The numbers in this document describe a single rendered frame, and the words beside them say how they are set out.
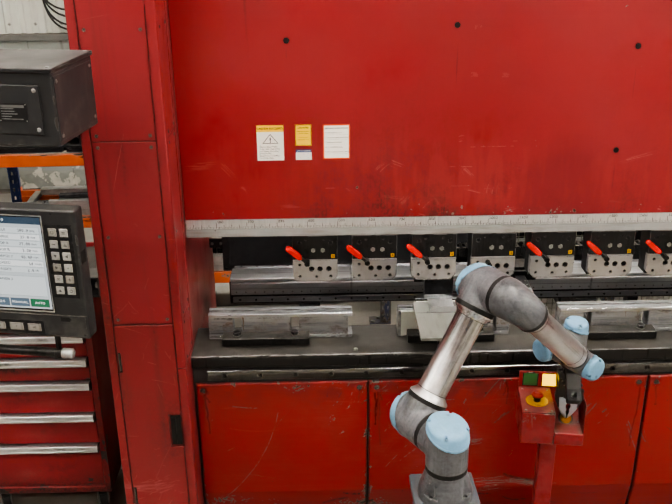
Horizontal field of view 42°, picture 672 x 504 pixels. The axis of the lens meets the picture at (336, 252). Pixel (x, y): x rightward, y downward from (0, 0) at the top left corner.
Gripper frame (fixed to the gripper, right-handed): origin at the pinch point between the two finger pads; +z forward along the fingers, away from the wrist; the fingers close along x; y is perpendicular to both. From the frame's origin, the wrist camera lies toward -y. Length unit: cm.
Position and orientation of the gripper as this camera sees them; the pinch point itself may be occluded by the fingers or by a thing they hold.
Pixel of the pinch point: (566, 415)
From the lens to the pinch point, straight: 299.1
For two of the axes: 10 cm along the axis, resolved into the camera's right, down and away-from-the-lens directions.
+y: 1.0, -4.6, 8.8
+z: 0.2, 8.9, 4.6
